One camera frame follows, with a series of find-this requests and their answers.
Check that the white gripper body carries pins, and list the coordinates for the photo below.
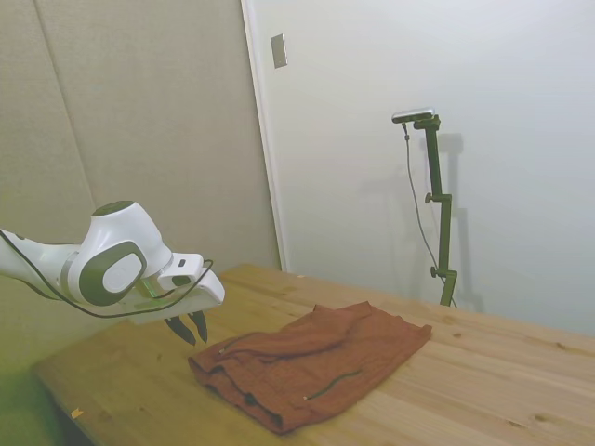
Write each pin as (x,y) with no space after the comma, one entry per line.
(195,297)

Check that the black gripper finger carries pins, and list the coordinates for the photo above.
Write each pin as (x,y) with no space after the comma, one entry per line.
(200,327)
(182,331)

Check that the rust orange shorts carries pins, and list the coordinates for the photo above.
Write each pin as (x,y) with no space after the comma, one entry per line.
(316,358)

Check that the small orange paper scrap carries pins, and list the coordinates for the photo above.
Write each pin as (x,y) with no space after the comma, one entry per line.
(75,412)

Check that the white vertical door trim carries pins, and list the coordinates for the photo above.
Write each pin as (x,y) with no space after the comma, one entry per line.
(265,139)

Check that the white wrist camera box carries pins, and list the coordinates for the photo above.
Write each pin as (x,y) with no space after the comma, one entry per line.
(181,269)

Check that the dark green camera stand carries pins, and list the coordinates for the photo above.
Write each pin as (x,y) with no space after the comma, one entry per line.
(439,209)

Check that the grey wall switch plate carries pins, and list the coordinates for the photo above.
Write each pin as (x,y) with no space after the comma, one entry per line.
(279,51)

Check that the silver camera on stand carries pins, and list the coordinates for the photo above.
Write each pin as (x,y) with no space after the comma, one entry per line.
(413,114)

